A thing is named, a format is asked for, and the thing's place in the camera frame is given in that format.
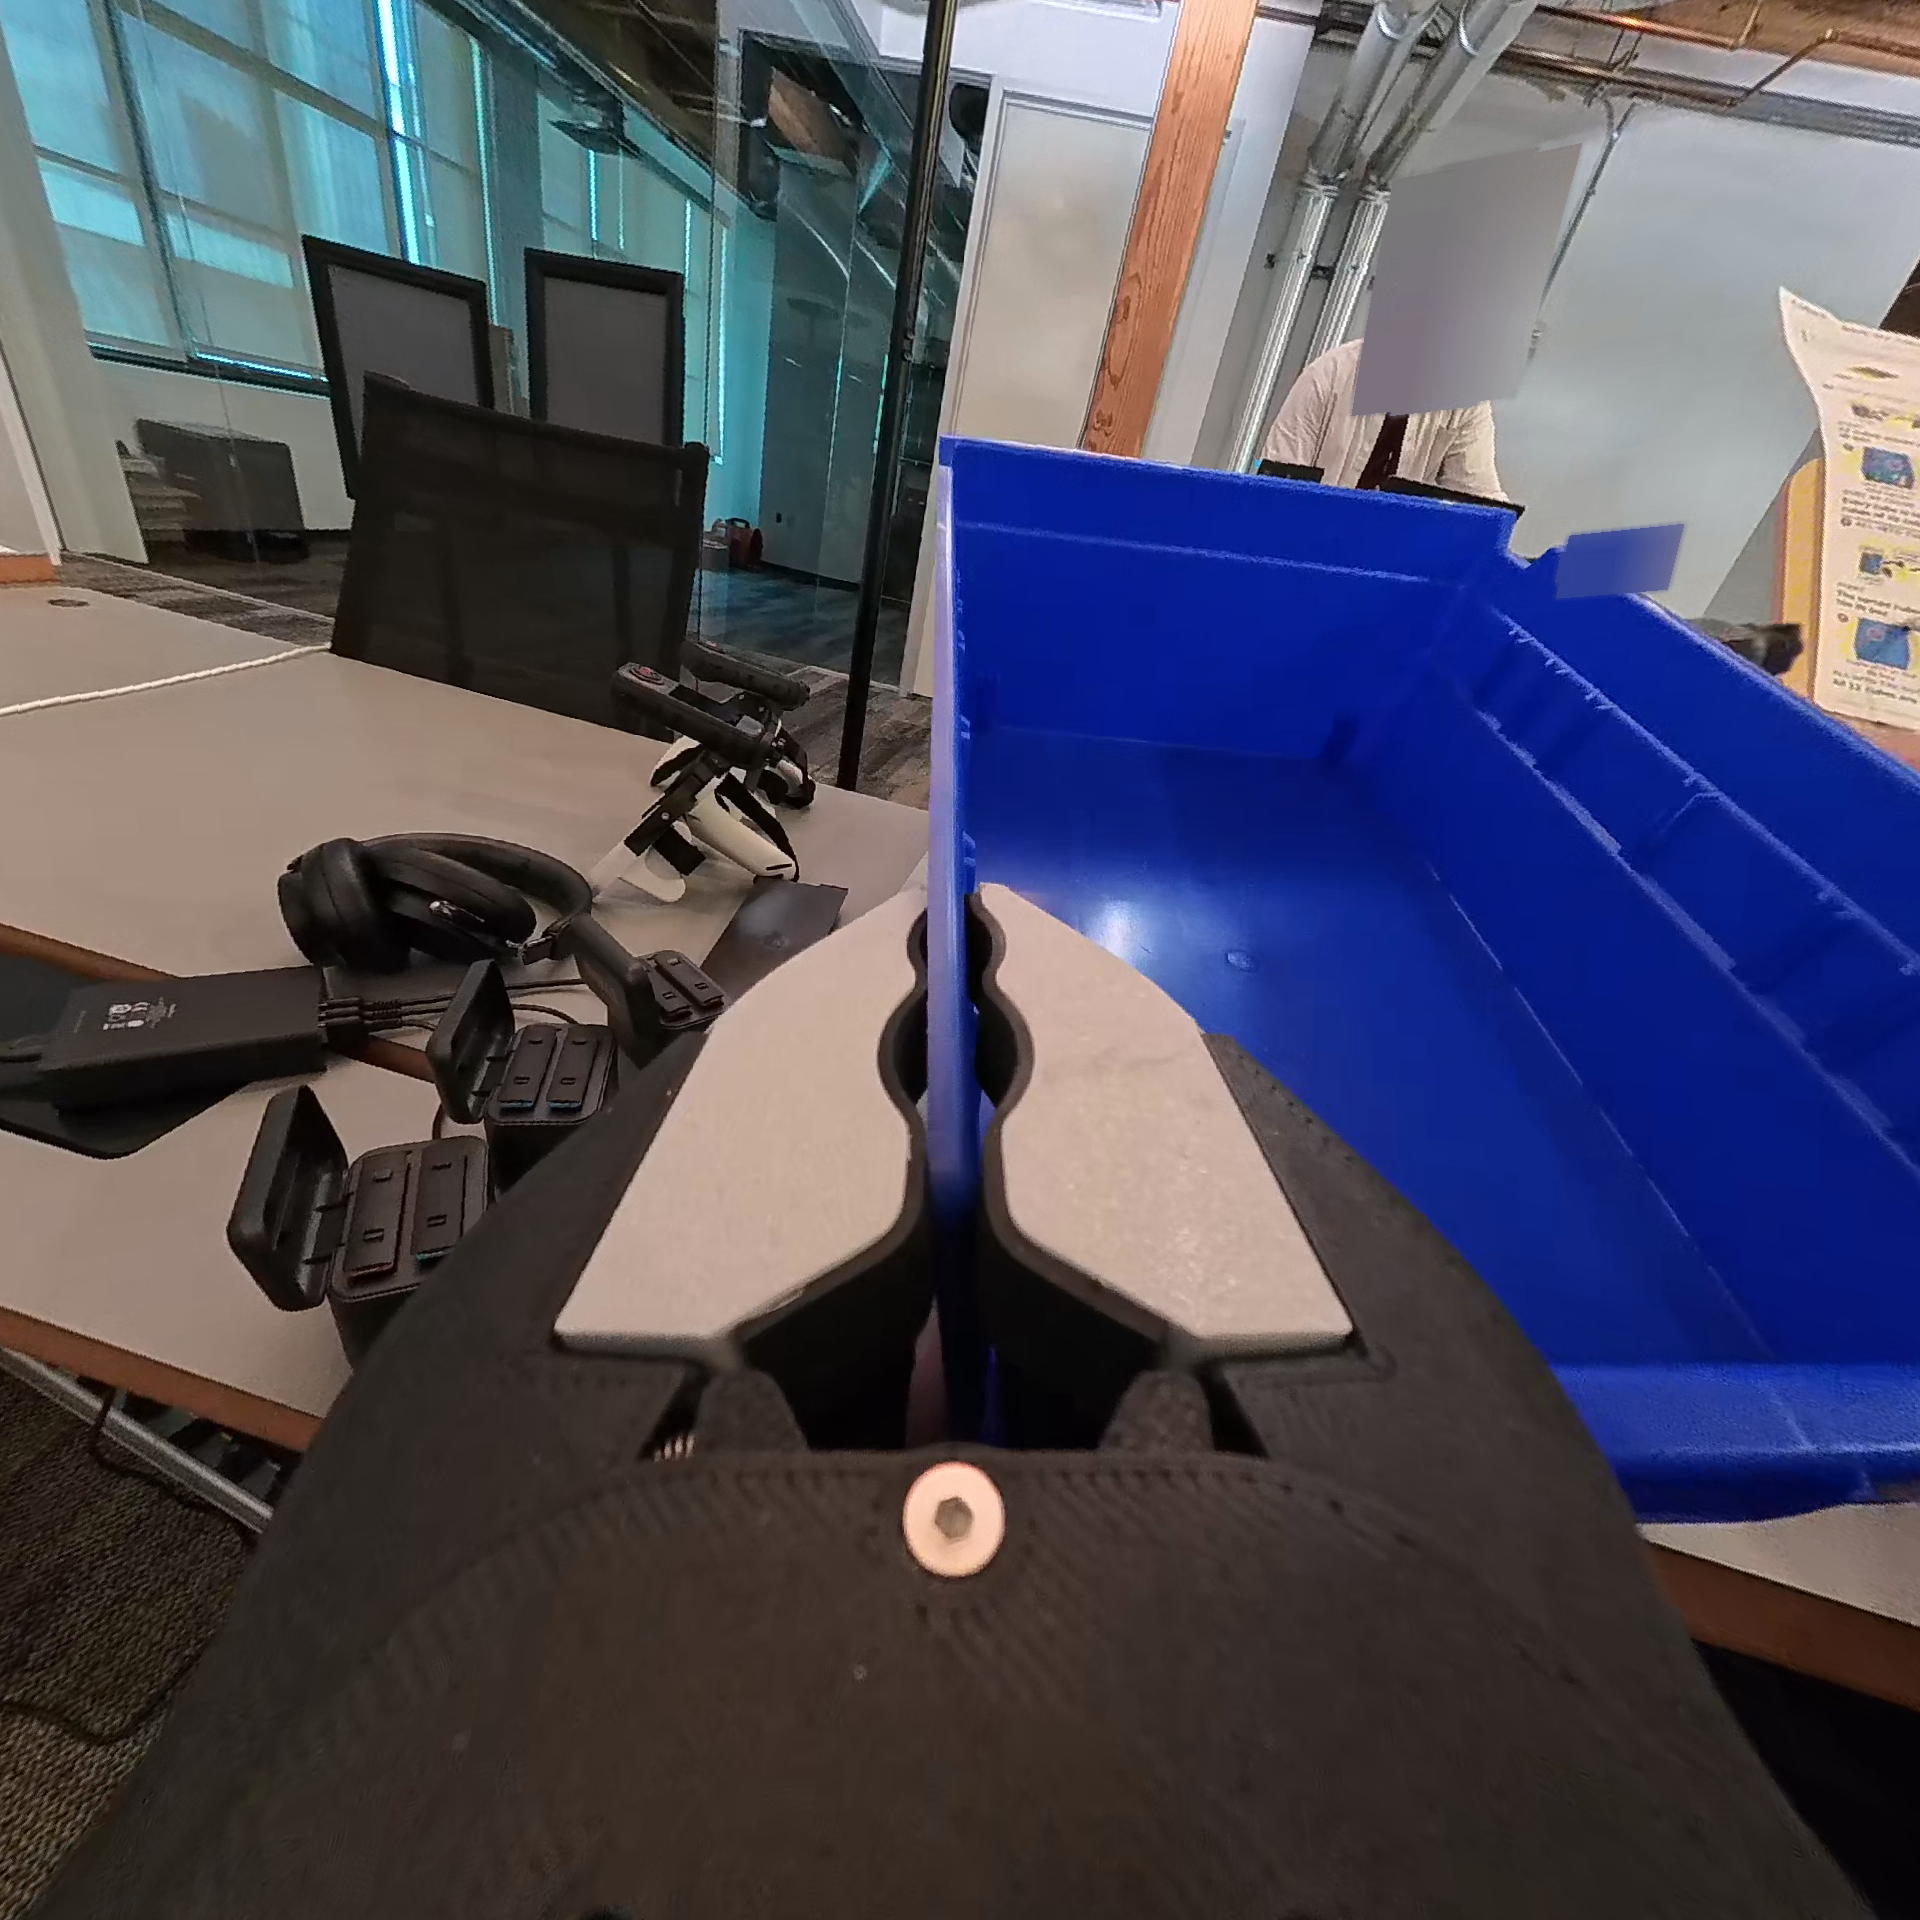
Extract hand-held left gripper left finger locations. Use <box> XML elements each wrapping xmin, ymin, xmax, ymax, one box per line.
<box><xmin>556</xmin><ymin>885</ymin><xmax>934</xmax><ymax>1454</ymax></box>

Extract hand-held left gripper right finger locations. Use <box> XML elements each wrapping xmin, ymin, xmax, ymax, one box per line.
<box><xmin>972</xmin><ymin>882</ymin><xmax>1355</xmax><ymax>1454</ymax></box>

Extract blue plastic bin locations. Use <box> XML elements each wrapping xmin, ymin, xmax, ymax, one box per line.
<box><xmin>920</xmin><ymin>431</ymin><xmax>1920</xmax><ymax>1524</ymax></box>

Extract black charging case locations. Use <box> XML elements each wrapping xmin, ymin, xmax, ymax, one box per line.
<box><xmin>424</xmin><ymin>959</ymin><xmax>623</xmax><ymax>1193</ymax></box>
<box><xmin>223</xmin><ymin>1084</ymin><xmax>495</xmax><ymax>1365</ymax></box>
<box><xmin>568</xmin><ymin>908</ymin><xmax>731</xmax><ymax>1069</ymax></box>

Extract black card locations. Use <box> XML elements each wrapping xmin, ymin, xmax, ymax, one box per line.
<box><xmin>701</xmin><ymin>881</ymin><xmax>852</xmax><ymax>994</ymax></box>

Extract spare hand-held gripper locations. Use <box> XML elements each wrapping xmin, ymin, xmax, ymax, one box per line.
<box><xmin>590</xmin><ymin>637</ymin><xmax>822</xmax><ymax>911</ymax></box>

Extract black headphones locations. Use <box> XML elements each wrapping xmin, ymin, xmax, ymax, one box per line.
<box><xmin>277</xmin><ymin>833</ymin><xmax>600</xmax><ymax>971</ymax></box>

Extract black power adapter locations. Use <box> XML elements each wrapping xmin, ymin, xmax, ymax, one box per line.
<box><xmin>30</xmin><ymin>964</ymin><xmax>336</xmax><ymax>1114</ymax></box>

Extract black mesh chair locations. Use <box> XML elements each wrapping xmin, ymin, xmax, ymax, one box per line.
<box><xmin>329</xmin><ymin>372</ymin><xmax>712</xmax><ymax>741</ymax></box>

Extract black framed chair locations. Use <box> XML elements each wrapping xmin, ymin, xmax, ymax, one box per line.
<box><xmin>300</xmin><ymin>230</ymin><xmax>500</xmax><ymax>500</ymax></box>
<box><xmin>518</xmin><ymin>247</ymin><xmax>689</xmax><ymax>453</ymax></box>

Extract dark low cabinet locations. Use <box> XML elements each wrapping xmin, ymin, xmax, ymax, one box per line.
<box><xmin>132</xmin><ymin>421</ymin><xmax>311</xmax><ymax>539</ymax></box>

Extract metal ceiling pipes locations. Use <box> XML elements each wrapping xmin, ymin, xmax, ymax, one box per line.
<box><xmin>1241</xmin><ymin>0</ymin><xmax>1518</xmax><ymax>473</ymax></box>

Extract printed instruction sheet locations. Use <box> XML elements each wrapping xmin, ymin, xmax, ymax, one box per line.
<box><xmin>1775</xmin><ymin>285</ymin><xmax>1920</xmax><ymax>722</ymax></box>

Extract black glass wall post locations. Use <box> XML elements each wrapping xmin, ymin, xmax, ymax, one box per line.
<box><xmin>835</xmin><ymin>0</ymin><xmax>964</xmax><ymax>793</ymax></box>

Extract wooden post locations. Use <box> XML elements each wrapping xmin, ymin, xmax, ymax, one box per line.
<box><xmin>1079</xmin><ymin>0</ymin><xmax>1262</xmax><ymax>460</ymax></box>

